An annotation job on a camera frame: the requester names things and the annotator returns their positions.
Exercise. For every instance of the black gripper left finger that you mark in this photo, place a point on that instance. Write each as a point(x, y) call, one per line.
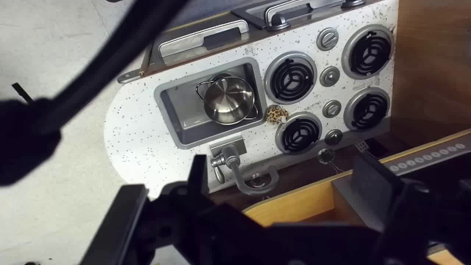
point(120, 226)

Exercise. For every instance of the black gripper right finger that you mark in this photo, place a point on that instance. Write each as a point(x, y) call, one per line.
point(384, 196)

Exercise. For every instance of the spotted cheetah doll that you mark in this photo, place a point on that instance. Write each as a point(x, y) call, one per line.
point(278, 114)

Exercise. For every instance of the grey toy sink basin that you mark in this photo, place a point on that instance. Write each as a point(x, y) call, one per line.
point(182, 105)

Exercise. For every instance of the small steel pot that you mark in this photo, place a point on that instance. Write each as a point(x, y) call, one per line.
point(229, 101)

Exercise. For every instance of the grey round stove knob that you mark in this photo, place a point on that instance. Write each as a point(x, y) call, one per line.
point(332, 109)
point(333, 137)
point(331, 77)
point(328, 39)

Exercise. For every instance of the black coil toy burner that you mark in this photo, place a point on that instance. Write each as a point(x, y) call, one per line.
point(300, 134)
point(367, 109)
point(369, 52)
point(292, 78)

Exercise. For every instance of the wooden toy play kitchen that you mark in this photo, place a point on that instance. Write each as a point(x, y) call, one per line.
point(148, 127)

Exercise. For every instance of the grey toy faucet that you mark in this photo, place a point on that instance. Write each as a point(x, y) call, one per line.
point(230, 158)

